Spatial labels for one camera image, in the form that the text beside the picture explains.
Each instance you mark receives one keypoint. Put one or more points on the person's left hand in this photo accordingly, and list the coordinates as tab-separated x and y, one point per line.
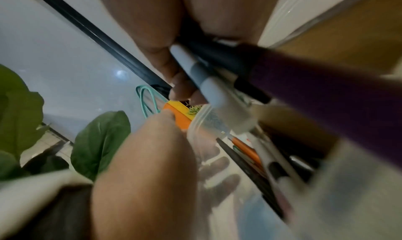
144	174

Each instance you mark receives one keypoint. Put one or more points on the person's right hand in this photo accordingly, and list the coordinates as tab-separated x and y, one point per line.
194	8

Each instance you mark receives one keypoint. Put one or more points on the grey and white marker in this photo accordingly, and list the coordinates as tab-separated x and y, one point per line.
213	90

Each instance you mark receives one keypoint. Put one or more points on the clear plastic container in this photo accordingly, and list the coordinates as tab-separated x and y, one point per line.
245	209

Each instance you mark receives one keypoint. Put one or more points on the purple marker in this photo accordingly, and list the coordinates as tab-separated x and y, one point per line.
329	105

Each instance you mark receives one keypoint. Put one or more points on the green leafy plant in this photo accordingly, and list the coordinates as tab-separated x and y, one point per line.
100	139

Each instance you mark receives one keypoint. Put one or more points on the thin black pen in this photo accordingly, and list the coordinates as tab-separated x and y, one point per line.
245	169

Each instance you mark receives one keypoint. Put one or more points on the black metal bar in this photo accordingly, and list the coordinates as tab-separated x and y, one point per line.
94	33

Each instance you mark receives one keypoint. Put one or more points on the orange pencil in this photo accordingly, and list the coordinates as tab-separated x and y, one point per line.
248	150

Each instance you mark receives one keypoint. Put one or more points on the white marker with black band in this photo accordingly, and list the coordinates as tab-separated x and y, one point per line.
276	167

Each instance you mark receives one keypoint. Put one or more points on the brown wooden cabinet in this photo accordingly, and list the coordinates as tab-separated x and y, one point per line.
351	28

